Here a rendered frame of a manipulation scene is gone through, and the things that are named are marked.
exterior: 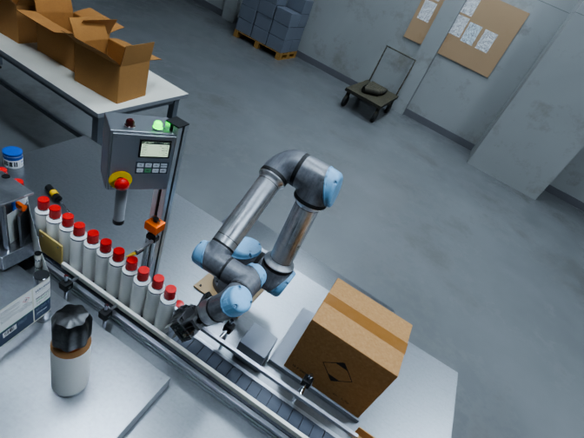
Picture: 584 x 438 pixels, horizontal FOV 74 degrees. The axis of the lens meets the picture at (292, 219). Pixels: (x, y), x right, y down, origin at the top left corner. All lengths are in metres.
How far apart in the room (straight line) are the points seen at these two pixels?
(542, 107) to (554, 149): 0.66
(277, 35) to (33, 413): 7.15
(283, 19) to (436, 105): 3.14
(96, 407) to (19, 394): 0.19
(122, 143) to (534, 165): 6.58
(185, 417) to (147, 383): 0.15
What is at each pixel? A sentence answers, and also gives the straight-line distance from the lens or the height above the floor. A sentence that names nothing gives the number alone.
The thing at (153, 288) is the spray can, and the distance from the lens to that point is 1.25.
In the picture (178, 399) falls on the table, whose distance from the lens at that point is 1.32.
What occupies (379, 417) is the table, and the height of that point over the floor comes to 0.83.
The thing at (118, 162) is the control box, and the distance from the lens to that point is 1.13.
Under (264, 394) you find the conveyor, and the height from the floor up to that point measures 0.88.
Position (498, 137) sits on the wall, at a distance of 7.02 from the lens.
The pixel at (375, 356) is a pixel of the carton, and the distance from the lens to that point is 1.26.
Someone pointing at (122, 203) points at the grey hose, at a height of 1.17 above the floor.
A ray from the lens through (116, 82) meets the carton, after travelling 2.73.
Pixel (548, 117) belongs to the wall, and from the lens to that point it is 6.98.
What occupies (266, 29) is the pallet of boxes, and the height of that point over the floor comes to 0.39.
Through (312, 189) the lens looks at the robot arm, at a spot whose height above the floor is 1.42.
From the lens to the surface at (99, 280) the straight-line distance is 1.42.
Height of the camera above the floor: 2.01
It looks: 35 degrees down
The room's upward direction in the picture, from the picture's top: 24 degrees clockwise
